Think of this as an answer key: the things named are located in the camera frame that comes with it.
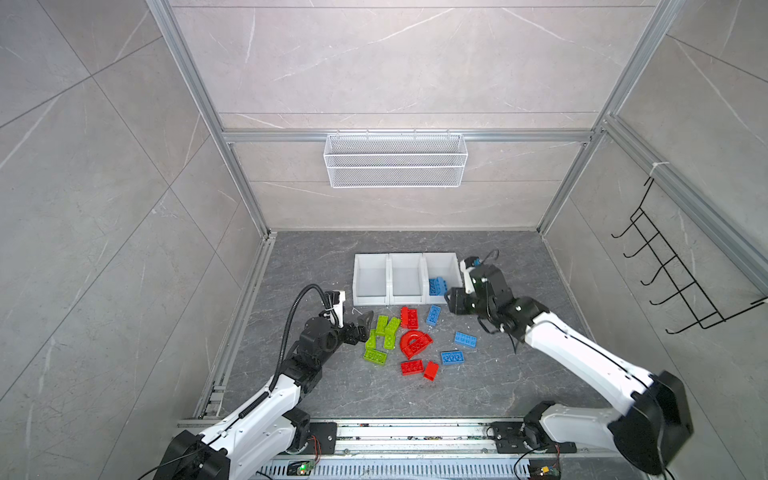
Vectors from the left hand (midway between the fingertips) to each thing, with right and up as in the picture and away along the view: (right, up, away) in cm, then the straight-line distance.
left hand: (358, 304), depth 82 cm
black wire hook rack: (+76, +6, -17) cm, 78 cm away
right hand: (+26, +4, +2) cm, 27 cm away
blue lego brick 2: (+26, +3, +14) cm, 29 cm away
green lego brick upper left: (+6, -8, +11) cm, 15 cm away
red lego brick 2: (+21, -19, +2) cm, 29 cm away
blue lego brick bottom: (+27, -17, +4) cm, 32 cm away
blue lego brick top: (+23, -6, +14) cm, 28 cm away
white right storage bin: (+28, +8, +29) cm, 41 cm away
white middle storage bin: (+15, +5, +23) cm, 28 cm away
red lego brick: (+15, -18, +2) cm, 24 cm away
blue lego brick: (+32, -12, +7) cm, 34 cm away
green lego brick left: (+3, -13, +8) cm, 16 cm away
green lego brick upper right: (+9, -10, +8) cm, 16 cm away
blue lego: (+23, +3, +18) cm, 30 cm away
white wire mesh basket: (+11, +46, +19) cm, 51 cm away
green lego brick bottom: (+5, -16, +5) cm, 17 cm away
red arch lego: (+16, -13, +8) cm, 22 cm away
